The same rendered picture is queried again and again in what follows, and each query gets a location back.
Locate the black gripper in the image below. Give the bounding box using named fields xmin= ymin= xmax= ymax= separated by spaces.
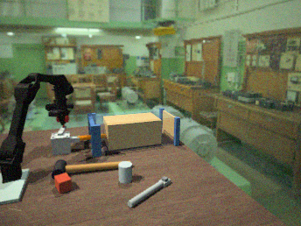
xmin=48 ymin=97 xmax=74 ymax=125

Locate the grey metal handle with square end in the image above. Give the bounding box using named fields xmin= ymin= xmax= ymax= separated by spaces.
xmin=128 ymin=177 xmax=171 ymax=207

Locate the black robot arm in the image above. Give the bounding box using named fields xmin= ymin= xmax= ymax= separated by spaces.
xmin=0 ymin=73 xmax=74 ymax=184

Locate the grey cylinder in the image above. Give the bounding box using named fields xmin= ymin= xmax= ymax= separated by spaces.
xmin=118 ymin=161 xmax=132 ymax=184

